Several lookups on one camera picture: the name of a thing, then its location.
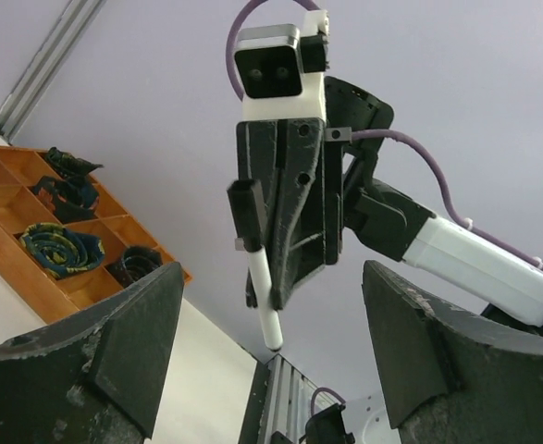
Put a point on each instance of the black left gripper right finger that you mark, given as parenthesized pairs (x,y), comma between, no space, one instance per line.
(449,375)

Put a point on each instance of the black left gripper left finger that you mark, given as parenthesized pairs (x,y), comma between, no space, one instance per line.
(96,376)

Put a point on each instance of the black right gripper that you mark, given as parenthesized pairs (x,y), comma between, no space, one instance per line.
(289,198)

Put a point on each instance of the black capped marker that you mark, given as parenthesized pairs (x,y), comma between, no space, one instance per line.
(247,206)

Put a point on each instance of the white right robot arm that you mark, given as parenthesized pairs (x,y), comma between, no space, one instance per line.
(394,225)

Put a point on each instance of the dark floral rolled tie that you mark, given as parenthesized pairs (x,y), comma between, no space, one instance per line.
(134,263)

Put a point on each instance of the blue yellow rolled tie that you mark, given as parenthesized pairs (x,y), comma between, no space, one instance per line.
(61,252)

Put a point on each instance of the orange wooden divider tray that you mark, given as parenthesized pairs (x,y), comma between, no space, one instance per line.
(51,299)

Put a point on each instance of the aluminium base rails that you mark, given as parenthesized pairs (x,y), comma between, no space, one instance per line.
(278,404)

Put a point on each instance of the dark rolled tie top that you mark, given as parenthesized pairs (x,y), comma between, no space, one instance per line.
(66,165)

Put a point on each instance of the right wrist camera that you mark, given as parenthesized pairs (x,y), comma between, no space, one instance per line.
(282,69)

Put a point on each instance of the aluminium frame post right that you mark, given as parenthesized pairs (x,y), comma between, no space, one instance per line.
(73,21)

